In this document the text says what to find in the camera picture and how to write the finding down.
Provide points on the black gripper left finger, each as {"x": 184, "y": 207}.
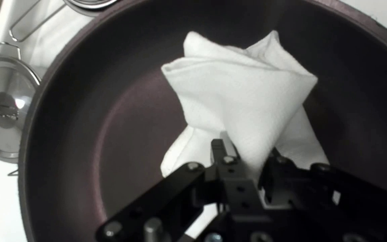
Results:
{"x": 229, "y": 179}

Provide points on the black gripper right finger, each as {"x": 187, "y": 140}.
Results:
{"x": 292, "y": 183}

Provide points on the white towel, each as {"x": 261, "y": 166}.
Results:
{"x": 242, "y": 98}

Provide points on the steel pot lid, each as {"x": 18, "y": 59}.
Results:
{"x": 6, "y": 89}

